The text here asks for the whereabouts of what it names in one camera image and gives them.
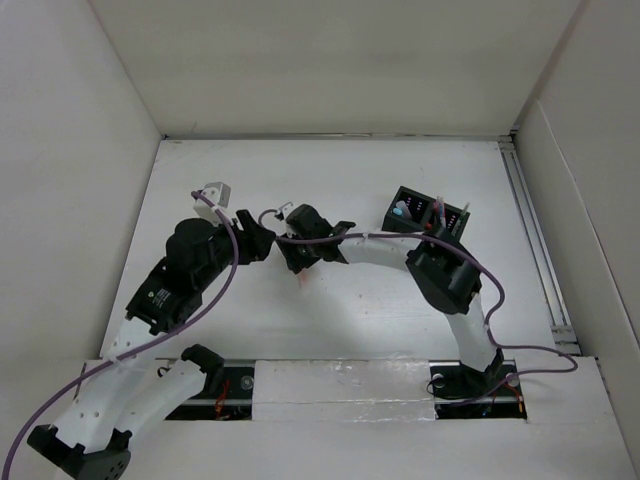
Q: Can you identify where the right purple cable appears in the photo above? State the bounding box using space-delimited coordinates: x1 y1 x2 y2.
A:
258 208 581 406

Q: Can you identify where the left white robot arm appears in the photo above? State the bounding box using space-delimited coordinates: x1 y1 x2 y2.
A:
27 210 275 479

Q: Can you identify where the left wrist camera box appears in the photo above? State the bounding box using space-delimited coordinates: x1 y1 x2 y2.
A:
192 182 231 217

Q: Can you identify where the purple cable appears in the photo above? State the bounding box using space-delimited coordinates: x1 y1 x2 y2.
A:
2 190 241 480
258 208 581 406

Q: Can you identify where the dark red gel pen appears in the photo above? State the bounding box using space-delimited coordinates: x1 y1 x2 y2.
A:
434 196 446 226

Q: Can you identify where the orange highlighter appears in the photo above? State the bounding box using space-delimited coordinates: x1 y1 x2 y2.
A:
297 272 309 288

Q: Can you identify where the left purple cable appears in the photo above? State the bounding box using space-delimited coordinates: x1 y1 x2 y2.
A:
2 190 241 480

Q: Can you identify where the black two-slot pen holder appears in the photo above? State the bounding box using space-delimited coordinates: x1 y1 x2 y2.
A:
382 186 470 240

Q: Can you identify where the pink highlighter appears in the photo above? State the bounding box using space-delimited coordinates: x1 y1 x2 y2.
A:
396 201 411 218

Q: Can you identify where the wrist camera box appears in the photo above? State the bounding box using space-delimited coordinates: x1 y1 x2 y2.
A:
192 182 231 217
274 202 297 222

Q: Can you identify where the blue gel pen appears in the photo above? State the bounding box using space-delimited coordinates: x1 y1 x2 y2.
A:
438 197 447 228

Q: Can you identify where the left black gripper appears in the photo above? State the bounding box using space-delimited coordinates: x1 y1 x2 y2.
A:
195 209 274 290

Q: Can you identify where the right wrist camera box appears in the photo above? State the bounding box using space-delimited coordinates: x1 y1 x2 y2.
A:
274 202 297 222

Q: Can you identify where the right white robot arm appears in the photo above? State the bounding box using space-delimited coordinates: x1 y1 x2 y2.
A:
275 202 504 394

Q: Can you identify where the aluminium rail right side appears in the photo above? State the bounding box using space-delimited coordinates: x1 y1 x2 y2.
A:
498 136 582 356

